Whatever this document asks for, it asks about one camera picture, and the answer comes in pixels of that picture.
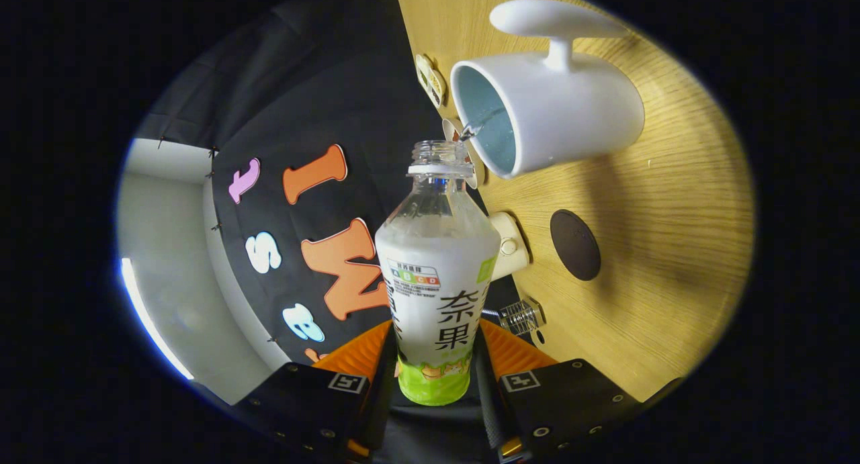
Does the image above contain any dark brown round coaster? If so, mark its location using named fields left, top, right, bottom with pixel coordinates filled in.
left=550, top=209, right=602, bottom=281

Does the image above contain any white cup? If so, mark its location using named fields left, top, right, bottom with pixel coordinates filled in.
left=449, top=0, right=646, bottom=179

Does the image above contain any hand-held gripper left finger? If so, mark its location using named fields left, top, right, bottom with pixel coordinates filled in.
left=235, top=320, right=398, bottom=463

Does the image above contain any cream toaster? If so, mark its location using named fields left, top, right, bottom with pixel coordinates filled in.
left=487, top=212, right=531, bottom=281

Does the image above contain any white divided condiment dish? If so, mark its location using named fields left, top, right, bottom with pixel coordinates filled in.
left=415, top=53, right=447, bottom=109

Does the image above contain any wire mesh utensil holder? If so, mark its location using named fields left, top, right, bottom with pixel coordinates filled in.
left=499, top=297, right=546, bottom=336

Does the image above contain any round white plate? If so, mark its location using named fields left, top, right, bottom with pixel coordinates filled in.
left=441, top=118, right=486, bottom=189

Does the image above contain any wooden table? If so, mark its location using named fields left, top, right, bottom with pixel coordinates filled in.
left=393, top=0, right=757, bottom=404

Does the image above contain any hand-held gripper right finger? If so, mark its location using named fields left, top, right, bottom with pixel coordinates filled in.
left=472, top=318, right=642, bottom=463

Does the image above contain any black backdrop cloth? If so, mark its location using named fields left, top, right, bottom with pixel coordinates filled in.
left=134, top=0, right=526, bottom=455

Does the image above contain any clear juice bottle white label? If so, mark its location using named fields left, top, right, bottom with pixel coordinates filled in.
left=374, top=140, right=501, bottom=407

